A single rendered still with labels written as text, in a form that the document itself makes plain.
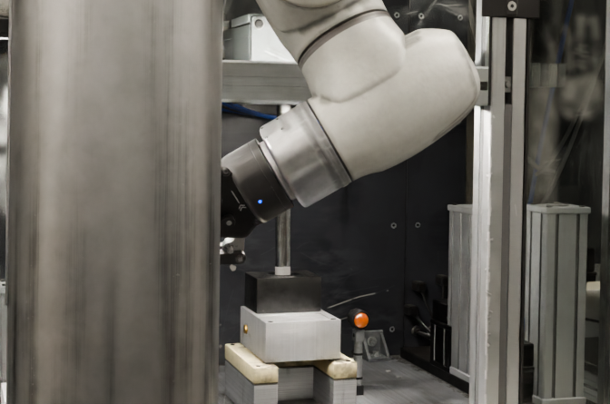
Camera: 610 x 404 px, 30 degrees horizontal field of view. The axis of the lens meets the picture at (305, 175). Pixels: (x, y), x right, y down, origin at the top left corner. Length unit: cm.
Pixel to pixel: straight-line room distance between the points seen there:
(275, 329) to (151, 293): 87
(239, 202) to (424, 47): 23
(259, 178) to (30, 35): 56
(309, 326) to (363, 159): 38
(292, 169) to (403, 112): 11
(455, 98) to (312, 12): 15
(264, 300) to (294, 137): 42
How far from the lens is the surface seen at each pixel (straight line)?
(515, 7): 134
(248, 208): 109
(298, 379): 147
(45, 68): 52
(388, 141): 105
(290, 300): 144
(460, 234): 155
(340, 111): 105
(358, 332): 151
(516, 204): 135
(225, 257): 111
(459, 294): 156
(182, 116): 52
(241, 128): 167
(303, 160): 105
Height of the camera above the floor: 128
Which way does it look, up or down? 3 degrees down
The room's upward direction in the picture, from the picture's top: 1 degrees clockwise
